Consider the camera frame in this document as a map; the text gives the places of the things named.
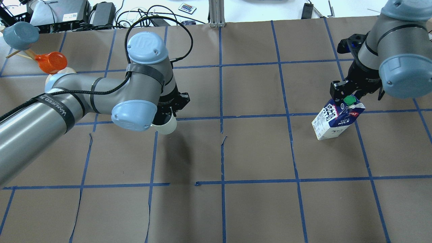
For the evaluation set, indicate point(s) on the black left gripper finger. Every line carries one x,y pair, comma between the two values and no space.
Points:
180,101

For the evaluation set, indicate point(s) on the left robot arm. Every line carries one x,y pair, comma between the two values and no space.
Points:
147,96

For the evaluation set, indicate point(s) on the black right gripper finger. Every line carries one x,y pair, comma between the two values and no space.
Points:
340,89
381,94

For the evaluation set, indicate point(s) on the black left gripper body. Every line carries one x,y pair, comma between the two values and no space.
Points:
169,100

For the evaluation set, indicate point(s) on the black electronics box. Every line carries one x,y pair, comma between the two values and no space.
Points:
60,12

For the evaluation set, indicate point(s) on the wooden mug tree stand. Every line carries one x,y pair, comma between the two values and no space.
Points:
30,54

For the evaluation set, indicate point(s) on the small remote control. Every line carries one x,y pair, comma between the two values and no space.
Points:
187,8

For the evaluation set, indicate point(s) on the blue mug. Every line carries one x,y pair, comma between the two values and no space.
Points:
21,35

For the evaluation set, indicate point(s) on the orange mug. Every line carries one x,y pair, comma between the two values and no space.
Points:
52,62

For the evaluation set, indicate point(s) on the blue white milk carton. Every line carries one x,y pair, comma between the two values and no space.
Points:
334,118

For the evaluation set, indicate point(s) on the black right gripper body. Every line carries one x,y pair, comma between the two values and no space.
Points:
361,75

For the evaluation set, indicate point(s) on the black power adapter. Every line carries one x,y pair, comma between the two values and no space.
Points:
103,14

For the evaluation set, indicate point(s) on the aluminium frame post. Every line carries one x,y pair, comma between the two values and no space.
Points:
217,13

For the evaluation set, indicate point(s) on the white ribbed mug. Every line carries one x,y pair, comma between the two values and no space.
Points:
164,123

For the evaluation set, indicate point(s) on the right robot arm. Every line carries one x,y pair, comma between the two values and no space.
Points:
394,57

